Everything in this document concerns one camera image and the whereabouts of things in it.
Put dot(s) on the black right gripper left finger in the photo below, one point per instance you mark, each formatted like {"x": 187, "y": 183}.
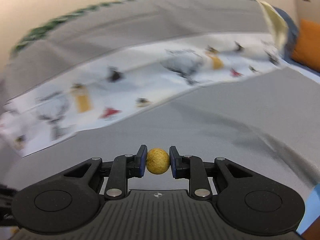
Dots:
{"x": 72, "y": 198}

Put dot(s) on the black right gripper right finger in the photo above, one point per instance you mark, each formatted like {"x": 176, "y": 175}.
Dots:
{"x": 244, "y": 199}

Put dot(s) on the yellow round longan fruit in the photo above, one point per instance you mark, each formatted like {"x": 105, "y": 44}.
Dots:
{"x": 157, "y": 161}

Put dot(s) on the grey sofa cover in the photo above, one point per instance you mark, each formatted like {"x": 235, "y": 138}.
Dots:
{"x": 268, "y": 122}

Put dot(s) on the white deer print cloth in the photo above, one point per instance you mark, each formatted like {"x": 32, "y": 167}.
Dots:
{"x": 101, "y": 92}

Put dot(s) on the blue pillow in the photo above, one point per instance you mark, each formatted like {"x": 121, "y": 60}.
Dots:
{"x": 292, "y": 36}

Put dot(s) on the orange cushion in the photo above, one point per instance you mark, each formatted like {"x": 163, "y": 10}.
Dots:
{"x": 306, "y": 50}

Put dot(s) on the pale yellow cloth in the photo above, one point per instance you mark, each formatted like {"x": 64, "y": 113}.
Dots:
{"x": 276, "y": 24}

